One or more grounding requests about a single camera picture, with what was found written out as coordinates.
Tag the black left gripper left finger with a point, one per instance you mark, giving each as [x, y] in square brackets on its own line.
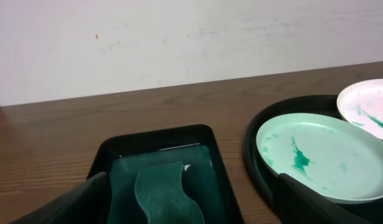
[87, 203]

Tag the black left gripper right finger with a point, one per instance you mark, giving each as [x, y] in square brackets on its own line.
[297, 203]

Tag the mint green plate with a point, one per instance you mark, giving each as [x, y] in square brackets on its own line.
[336, 159]

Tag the green sponge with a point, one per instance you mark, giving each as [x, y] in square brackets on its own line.
[160, 194]

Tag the pink white plate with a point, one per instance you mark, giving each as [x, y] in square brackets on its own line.
[361, 104]

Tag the black round tray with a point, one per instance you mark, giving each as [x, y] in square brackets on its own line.
[264, 180]

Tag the black rectangular water tray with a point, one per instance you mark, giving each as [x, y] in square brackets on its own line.
[207, 182]

